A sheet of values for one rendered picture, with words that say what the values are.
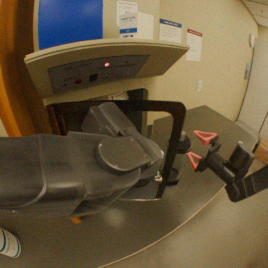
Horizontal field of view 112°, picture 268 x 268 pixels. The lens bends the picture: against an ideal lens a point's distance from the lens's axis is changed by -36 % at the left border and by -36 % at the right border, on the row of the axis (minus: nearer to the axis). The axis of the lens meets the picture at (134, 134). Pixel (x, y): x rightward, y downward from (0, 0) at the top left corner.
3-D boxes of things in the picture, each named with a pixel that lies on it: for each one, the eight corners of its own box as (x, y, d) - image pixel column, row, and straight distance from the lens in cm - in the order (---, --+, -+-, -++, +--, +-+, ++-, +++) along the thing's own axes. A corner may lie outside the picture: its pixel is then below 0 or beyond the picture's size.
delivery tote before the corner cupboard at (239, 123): (226, 137, 309) (232, 124, 294) (233, 131, 346) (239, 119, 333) (248, 154, 301) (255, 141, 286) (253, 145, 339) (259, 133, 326)
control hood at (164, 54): (41, 96, 34) (33, 55, 33) (157, 73, 44) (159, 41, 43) (36, 118, 24) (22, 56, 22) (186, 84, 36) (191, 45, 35)
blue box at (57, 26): (44, 51, 32) (43, 14, 34) (89, 42, 33) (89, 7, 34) (39, 51, 22) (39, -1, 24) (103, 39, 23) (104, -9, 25)
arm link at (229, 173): (228, 190, 46) (233, 183, 51) (241, 173, 43) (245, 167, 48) (213, 176, 46) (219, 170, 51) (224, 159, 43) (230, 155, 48)
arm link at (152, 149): (135, 187, 16) (173, 157, 17) (101, 142, 18) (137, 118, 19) (134, 192, 23) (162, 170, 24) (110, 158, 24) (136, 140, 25)
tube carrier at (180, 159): (157, 169, 71) (162, 134, 57) (177, 166, 75) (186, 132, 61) (162, 186, 66) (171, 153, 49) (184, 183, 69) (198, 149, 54)
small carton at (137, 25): (119, 39, 32) (119, 15, 32) (135, 40, 35) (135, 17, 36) (137, 39, 28) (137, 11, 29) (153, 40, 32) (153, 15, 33)
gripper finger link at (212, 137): (201, 122, 50) (222, 137, 47) (196, 139, 54) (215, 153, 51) (189, 128, 45) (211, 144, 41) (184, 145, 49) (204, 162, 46)
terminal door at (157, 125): (85, 195, 60) (48, 103, 34) (160, 198, 58) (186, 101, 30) (84, 197, 60) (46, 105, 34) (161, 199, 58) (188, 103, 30)
